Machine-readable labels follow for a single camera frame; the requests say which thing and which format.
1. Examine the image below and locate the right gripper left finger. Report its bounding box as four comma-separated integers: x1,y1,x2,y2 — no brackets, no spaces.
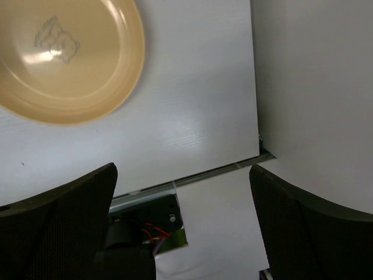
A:
1,163,118,279

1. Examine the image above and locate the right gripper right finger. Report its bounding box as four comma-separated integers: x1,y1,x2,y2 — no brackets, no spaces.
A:
249,164,372,279

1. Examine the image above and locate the tan plate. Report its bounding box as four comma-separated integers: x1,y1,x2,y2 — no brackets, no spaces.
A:
1,1,145,125

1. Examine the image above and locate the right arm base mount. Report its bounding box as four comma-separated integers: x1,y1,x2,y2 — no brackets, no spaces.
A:
90,194,188,279

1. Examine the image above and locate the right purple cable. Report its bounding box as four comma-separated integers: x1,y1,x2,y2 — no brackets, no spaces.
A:
151,237,173,254

